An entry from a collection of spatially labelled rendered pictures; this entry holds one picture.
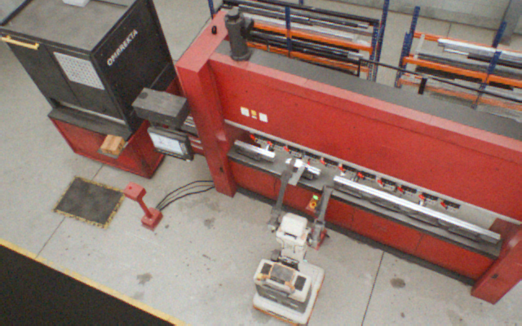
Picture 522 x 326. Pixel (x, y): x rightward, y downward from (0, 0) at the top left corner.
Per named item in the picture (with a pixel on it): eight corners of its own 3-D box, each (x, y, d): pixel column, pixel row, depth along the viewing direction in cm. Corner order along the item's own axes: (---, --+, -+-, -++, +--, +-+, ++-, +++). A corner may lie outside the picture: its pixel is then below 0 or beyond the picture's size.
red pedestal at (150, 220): (140, 226, 585) (118, 193, 518) (152, 210, 597) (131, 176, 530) (153, 231, 578) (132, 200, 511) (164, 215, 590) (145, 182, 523)
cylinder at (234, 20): (225, 58, 415) (217, 16, 377) (238, 41, 427) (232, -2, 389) (258, 68, 404) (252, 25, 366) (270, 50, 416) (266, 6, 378)
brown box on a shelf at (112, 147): (96, 152, 536) (92, 146, 526) (108, 136, 549) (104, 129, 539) (117, 159, 527) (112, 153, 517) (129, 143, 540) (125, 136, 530)
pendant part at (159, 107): (154, 154, 511) (130, 104, 442) (165, 138, 523) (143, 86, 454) (194, 166, 496) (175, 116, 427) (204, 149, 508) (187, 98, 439)
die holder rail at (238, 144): (235, 147, 533) (233, 143, 525) (237, 144, 536) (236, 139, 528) (273, 162, 516) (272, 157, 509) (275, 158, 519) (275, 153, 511)
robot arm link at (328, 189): (325, 182, 429) (335, 185, 428) (323, 183, 442) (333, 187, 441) (312, 228, 422) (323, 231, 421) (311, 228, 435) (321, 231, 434)
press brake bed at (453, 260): (236, 192, 600) (227, 156, 533) (244, 180, 610) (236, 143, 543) (471, 287, 499) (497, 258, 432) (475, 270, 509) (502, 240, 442)
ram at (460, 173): (224, 122, 496) (212, 69, 431) (228, 117, 500) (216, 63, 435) (519, 225, 396) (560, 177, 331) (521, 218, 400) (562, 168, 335)
